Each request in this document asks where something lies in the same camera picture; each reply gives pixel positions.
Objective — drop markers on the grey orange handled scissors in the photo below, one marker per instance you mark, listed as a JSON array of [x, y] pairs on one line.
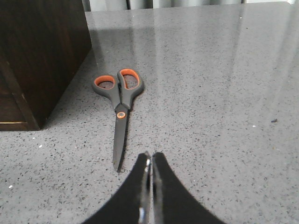
[[121, 96]]

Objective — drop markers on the dark wooden drawer cabinet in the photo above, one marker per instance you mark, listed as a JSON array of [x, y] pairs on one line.
[[42, 45]]

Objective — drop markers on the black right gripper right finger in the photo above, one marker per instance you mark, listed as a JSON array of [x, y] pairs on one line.
[[173, 203]]

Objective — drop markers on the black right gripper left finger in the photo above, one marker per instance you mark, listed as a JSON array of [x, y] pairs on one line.
[[131, 202]]

